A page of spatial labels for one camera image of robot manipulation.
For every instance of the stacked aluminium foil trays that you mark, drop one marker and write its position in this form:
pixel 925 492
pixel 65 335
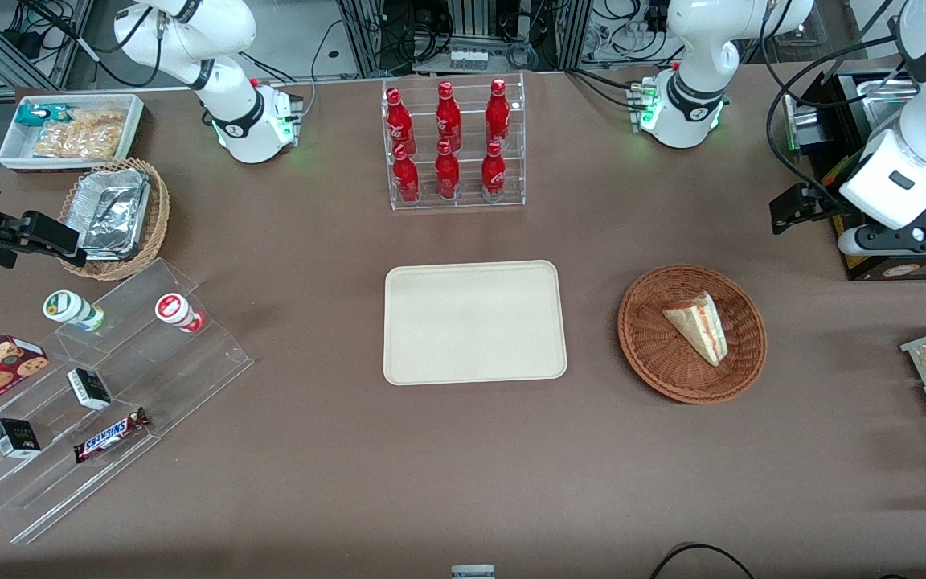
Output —
pixel 113 213

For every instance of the brown round wicker basket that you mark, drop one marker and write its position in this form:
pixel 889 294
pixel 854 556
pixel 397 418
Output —
pixel 656 354

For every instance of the teal snack packet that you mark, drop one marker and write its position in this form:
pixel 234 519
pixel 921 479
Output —
pixel 35 114

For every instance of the tan wicker basket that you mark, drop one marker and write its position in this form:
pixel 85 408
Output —
pixel 159 217

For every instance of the white rectangular snack bin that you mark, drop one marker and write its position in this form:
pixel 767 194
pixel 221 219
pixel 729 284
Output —
pixel 13 151

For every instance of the small black box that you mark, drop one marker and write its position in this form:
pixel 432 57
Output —
pixel 89 389
pixel 14 439

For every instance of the white power strip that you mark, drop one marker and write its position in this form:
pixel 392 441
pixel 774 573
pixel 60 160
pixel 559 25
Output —
pixel 467 59

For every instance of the red lid cup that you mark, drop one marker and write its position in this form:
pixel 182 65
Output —
pixel 172 309

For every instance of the grey device edge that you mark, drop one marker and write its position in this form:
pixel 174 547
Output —
pixel 473 572

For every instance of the snickers chocolate bar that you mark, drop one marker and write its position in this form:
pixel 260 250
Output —
pixel 109 436

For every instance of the clear acrylic bottle rack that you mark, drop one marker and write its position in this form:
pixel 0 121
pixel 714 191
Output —
pixel 467 203

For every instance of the red cola bottle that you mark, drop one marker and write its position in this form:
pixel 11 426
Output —
pixel 407 178
pixel 448 117
pixel 497 112
pixel 399 121
pixel 448 175
pixel 493 175

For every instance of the cream plastic tray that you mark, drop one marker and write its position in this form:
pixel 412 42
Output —
pixel 475 322

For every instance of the black hot food display case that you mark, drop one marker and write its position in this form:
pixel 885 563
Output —
pixel 881 269

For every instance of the clear acrylic stepped shelf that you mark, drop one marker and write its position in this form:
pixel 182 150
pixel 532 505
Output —
pixel 190 378

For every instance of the green lid cup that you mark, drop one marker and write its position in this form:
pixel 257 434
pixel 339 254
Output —
pixel 67 307

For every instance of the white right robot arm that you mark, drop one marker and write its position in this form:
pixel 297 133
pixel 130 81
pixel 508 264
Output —
pixel 246 121

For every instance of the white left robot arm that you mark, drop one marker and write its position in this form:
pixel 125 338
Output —
pixel 692 96

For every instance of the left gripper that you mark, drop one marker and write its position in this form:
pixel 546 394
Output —
pixel 823 202

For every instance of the triangular sandwich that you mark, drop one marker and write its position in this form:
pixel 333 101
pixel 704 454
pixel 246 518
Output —
pixel 700 326

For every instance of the beige snack bag pile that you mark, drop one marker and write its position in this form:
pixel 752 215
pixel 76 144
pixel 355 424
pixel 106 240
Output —
pixel 85 135

